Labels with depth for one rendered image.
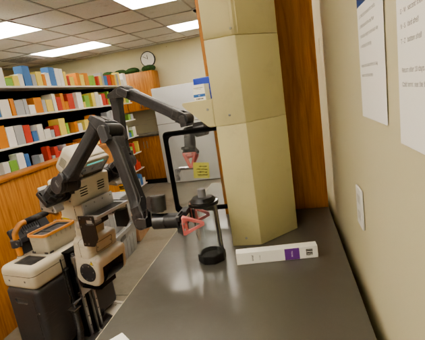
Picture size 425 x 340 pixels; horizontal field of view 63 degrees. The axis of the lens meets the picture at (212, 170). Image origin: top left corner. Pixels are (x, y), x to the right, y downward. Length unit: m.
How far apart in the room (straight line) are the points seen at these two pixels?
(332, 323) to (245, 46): 0.90
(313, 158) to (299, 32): 0.55
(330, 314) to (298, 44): 1.09
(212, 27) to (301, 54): 0.49
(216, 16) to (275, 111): 0.40
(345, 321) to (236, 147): 0.66
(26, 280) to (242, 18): 1.62
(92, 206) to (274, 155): 0.98
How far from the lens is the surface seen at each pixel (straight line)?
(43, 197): 1.75
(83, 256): 1.96
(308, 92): 1.62
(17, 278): 2.13
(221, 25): 1.28
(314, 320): 0.98
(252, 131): 1.27
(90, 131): 1.49
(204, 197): 1.22
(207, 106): 1.27
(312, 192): 1.69
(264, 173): 1.32
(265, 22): 1.36
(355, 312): 1.02
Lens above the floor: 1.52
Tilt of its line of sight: 12 degrees down
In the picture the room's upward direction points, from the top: 9 degrees counter-clockwise
